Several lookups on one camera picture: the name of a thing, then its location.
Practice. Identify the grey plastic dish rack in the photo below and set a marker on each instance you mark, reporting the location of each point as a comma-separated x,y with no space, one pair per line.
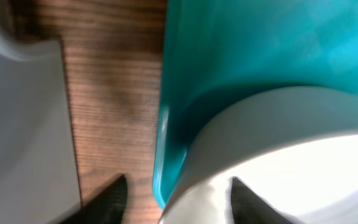
38,176

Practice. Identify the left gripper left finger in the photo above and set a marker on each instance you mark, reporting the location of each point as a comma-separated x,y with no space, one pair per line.
107,207

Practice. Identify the teal plastic tray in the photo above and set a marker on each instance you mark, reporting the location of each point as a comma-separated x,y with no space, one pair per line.
217,52

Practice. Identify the grey bowl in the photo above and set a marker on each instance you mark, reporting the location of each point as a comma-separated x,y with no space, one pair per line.
296,148

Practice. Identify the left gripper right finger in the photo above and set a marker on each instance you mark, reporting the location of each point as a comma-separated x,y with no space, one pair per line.
248,208

